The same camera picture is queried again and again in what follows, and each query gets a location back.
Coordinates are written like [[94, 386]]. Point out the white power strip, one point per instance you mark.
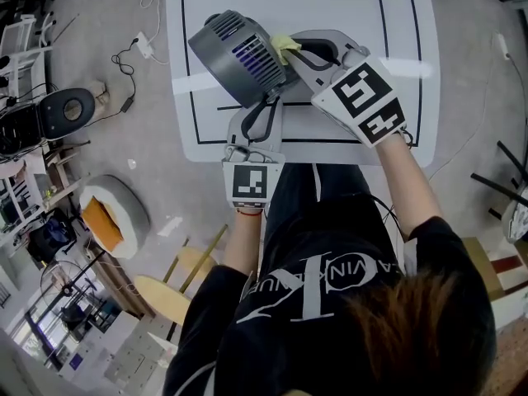
[[145, 44], [503, 47]]

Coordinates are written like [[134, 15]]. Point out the white metal frame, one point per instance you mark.
[[20, 52]]

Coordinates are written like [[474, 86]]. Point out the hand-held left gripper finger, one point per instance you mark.
[[277, 132], [234, 128]]

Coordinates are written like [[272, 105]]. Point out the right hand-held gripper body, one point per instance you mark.
[[363, 93]]

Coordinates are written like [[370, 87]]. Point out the person's black printed t-shirt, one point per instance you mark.
[[214, 336]]

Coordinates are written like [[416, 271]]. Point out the black blue bag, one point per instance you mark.
[[53, 237]]

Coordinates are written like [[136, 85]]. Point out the black oval shell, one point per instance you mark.
[[53, 114]]

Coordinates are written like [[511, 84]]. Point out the grey round fan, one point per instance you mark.
[[231, 56]]

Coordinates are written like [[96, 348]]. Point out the brown cardboard box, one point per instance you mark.
[[480, 262]]

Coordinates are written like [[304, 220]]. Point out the person's right forearm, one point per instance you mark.
[[406, 188]]

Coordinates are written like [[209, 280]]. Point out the person's left forearm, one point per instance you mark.
[[243, 241]]

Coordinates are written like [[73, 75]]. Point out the person's black trousers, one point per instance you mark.
[[293, 204]]

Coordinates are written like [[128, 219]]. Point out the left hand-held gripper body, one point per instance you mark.
[[247, 182]]

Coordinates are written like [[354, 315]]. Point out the round wooden stool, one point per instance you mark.
[[161, 299], [198, 262]]

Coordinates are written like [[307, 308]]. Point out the yellow cleaning cloth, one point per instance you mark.
[[284, 43]]

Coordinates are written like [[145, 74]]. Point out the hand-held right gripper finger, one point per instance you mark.
[[313, 76], [336, 35]]

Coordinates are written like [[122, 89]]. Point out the black power adapter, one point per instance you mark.
[[128, 105]]

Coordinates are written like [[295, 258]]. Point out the orange cardboard envelope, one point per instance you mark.
[[103, 225]]

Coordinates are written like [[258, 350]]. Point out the black metal stand base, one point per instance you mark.
[[495, 187]]

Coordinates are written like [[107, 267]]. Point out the black tripod stand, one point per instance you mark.
[[67, 290]]

